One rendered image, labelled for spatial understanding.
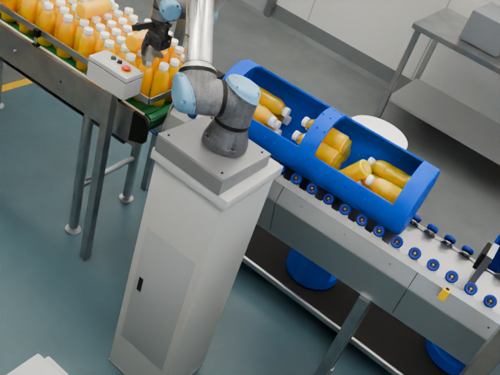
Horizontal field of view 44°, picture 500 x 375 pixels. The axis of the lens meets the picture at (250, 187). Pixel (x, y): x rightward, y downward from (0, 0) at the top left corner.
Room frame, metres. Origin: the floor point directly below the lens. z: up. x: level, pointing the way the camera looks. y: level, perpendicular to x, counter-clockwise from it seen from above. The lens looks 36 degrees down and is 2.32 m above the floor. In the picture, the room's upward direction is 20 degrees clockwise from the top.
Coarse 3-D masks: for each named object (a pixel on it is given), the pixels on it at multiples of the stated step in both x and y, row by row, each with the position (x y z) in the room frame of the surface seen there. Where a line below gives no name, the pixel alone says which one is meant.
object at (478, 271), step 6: (486, 246) 1.83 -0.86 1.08; (492, 246) 1.84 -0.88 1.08; (498, 246) 1.85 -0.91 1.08; (486, 252) 1.80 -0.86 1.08; (492, 252) 1.80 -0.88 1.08; (480, 258) 1.78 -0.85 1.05; (486, 258) 1.77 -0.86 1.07; (492, 258) 1.77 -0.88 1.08; (474, 264) 1.79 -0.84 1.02; (480, 264) 1.77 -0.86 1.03; (486, 264) 1.77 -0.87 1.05; (474, 270) 1.83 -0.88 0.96; (480, 270) 1.77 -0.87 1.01; (474, 276) 1.77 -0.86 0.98; (468, 282) 1.77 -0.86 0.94; (474, 282) 1.77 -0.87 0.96
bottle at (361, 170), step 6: (360, 162) 1.97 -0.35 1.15; (366, 162) 1.99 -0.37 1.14; (348, 168) 1.98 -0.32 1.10; (354, 168) 1.96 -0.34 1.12; (360, 168) 1.95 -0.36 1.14; (366, 168) 1.97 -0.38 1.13; (348, 174) 1.96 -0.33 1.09; (354, 174) 1.95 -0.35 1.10; (360, 174) 1.94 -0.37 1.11; (366, 174) 1.94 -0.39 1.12; (354, 180) 1.95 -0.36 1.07
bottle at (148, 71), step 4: (140, 68) 2.24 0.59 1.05; (144, 68) 2.24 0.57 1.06; (148, 68) 2.24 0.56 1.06; (152, 68) 2.26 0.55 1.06; (144, 72) 2.23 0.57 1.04; (148, 72) 2.24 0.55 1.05; (152, 72) 2.25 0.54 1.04; (144, 76) 2.23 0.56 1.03; (148, 76) 2.24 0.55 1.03; (152, 76) 2.26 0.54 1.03; (144, 80) 2.23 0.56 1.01; (148, 80) 2.24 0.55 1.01; (144, 84) 2.23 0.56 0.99; (148, 84) 2.24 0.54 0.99; (144, 88) 2.23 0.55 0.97; (148, 88) 2.25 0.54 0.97; (144, 92) 2.24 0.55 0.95; (148, 92) 2.25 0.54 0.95; (148, 96) 2.26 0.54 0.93; (140, 100) 2.23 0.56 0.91
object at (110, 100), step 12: (108, 96) 2.11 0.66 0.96; (108, 108) 2.10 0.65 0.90; (108, 120) 2.10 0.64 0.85; (108, 132) 2.11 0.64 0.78; (108, 144) 2.13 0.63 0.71; (96, 156) 2.11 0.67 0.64; (96, 168) 2.11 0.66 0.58; (96, 180) 2.10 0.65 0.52; (96, 192) 2.10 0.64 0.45; (96, 204) 2.11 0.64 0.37; (96, 216) 2.13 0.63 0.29; (84, 228) 2.11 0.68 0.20; (84, 240) 2.11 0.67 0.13; (84, 252) 2.10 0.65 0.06
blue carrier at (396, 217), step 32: (256, 64) 2.27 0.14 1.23; (288, 96) 2.30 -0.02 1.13; (256, 128) 2.04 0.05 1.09; (288, 128) 2.26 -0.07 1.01; (320, 128) 2.01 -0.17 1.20; (352, 128) 2.18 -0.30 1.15; (288, 160) 1.99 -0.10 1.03; (320, 160) 1.94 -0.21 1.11; (352, 160) 2.16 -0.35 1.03; (384, 160) 2.13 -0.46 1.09; (416, 160) 2.05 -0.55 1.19; (352, 192) 1.88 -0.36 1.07; (416, 192) 1.84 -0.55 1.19; (384, 224) 1.84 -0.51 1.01
